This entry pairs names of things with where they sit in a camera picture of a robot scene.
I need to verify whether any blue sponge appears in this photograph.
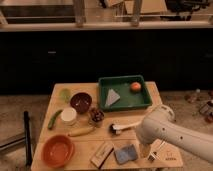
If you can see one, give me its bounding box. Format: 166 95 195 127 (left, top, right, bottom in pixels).
114 144 138 164

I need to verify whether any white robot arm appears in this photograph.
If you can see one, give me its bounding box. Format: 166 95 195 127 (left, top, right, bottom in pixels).
135 105 213 164

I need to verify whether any metal fork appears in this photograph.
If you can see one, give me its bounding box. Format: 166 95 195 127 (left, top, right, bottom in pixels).
148 141 166 163

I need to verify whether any wooden block eraser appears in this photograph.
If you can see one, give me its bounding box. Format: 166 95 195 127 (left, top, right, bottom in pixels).
90 142 114 169

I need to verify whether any grey folded cloth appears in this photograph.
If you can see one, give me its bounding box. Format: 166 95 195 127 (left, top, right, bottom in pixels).
105 89 120 107

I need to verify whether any orange fruit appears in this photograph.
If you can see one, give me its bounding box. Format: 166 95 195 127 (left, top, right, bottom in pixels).
130 82 142 92

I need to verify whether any yellow banana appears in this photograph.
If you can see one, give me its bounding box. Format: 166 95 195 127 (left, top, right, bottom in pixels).
68 126 95 137

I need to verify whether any green plastic tray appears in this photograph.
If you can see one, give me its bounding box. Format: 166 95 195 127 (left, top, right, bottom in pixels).
98 75 152 112

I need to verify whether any dark red bowl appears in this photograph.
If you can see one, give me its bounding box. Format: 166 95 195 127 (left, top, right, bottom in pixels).
70 92 92 114

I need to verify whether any white lidded jar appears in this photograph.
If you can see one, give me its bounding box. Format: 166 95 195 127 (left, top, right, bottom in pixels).
61 107 77 125

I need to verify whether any orange plastic bowl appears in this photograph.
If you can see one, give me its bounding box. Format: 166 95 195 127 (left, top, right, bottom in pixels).
41 135 75 168

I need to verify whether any light green lime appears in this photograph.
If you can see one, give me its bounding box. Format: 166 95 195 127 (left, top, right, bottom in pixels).
59 89 71 103

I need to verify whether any green cucumber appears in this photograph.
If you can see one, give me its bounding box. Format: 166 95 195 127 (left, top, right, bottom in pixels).
47 110 62 130

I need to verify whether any black stand leg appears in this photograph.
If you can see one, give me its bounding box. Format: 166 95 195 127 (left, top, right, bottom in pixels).
24 111 32 166

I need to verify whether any white handled dish brush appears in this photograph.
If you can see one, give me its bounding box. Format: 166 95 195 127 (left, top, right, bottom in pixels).
109 122 138 135

